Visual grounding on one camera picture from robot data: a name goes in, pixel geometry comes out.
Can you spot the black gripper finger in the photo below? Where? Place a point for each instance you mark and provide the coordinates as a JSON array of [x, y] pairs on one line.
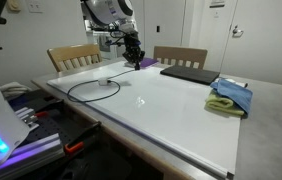
[[127, 59], [139, 60]]

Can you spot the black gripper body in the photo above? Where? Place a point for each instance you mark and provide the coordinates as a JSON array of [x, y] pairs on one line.
[[131, 45]]

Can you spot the white charger adapter block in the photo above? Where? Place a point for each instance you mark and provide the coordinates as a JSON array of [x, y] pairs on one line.
[[104, 81]]

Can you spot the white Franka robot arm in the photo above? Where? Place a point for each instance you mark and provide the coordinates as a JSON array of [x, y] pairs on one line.
[[107, 10]]

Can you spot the purple notebook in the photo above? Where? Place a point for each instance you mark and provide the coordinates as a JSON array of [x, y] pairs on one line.
[[149, 62]]

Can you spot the white kitchen oven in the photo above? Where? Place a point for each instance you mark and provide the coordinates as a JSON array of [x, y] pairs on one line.
[[97, 40]]

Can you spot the brown wooden chair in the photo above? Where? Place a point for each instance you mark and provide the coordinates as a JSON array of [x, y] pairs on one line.
[[181, 52]]

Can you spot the light wooden chair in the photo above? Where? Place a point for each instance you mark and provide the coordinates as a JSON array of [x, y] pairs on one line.
[[71, 53]]

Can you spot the white whiteboard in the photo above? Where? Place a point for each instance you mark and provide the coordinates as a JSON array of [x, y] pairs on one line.
[[181, 126]]

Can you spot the yellow-green cloth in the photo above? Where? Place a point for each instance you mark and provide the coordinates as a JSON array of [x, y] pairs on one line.
[[219, 103]]

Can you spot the white marker pen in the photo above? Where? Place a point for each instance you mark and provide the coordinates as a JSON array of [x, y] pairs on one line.
[[229, 80]]

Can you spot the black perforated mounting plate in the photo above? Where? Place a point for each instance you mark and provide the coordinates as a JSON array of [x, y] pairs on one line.
[[57, 123]]

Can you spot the door sign plate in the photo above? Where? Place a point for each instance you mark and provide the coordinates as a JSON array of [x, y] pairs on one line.
[[217, 3]]

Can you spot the blue cloth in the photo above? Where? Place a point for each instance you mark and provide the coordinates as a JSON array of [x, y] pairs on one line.
[[236, 95]]

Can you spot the white folded cloth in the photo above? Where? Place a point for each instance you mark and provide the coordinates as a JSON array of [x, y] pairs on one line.
[[12, 89]]

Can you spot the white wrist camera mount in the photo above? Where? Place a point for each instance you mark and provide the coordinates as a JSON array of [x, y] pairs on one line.
[[126, 27]]

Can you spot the black wall switch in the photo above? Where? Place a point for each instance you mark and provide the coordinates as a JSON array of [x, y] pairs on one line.
[[158, 28]]

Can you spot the white light switch plate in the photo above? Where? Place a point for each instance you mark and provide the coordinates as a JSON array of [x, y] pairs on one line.
[[35, 6]]

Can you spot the silver metal bracket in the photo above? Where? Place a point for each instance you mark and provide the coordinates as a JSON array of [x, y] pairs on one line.
[[26, 116]]

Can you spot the beige wall thermostat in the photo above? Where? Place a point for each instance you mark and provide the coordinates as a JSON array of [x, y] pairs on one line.
[[13, 4]]

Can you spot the aluminium profile rail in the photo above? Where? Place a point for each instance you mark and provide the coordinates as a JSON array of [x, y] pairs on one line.
[[31, 153]]

